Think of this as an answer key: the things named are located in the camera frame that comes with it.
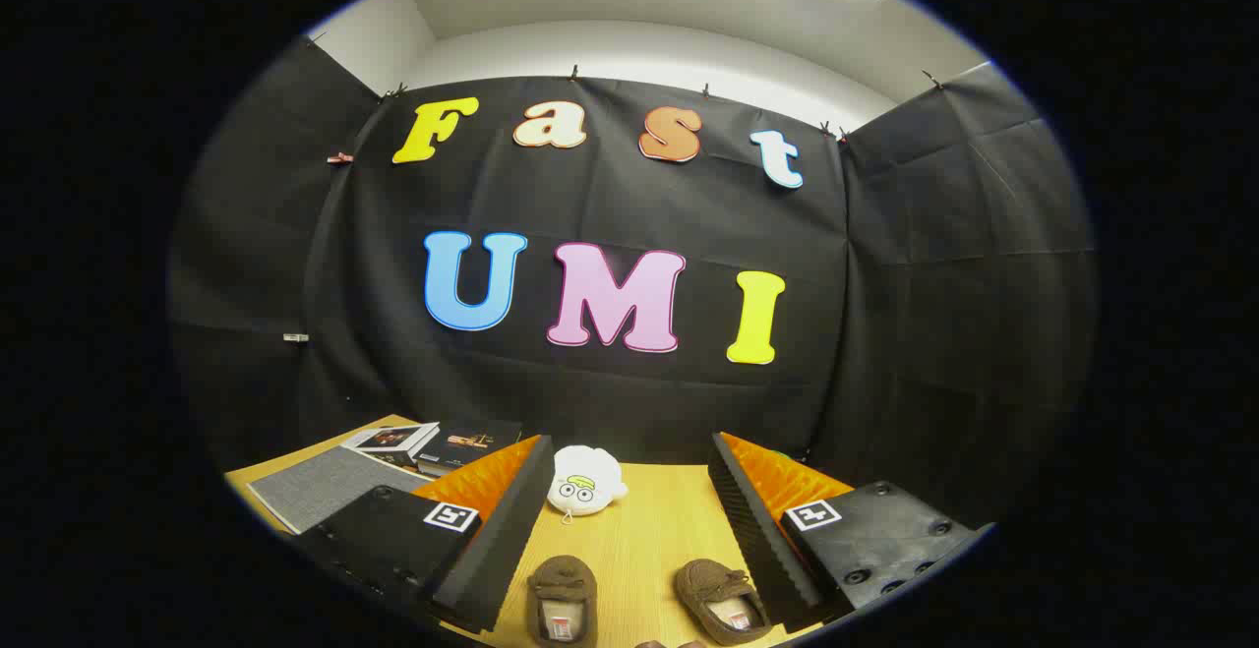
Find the black backdrop cloth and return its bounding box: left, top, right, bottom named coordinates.
left=167, top=38, right=1100, bottom=531

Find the dark blue cover book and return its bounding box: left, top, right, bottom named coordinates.
left=418, top=419, right=524, bottom=478

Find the white portrait cover book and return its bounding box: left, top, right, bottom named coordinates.
left=341, top=422, right=441, bottom=469

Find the grey fabric storage box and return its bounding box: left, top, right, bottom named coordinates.
left=246, top=446, right=434, bottom=536

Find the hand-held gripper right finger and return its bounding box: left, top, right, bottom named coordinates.
left=708, top=432, right=994, bottom=634

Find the white plush toy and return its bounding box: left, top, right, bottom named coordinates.
left=547, top=444, right=629, bottom=523

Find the brown fuzzy shoe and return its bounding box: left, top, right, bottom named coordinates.
left=675, top=559, right=773, bottom=647
left=526, top=556, right=599, bottom=648

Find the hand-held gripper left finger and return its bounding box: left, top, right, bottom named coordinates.
left=295, top=434, right=557, bottom=635

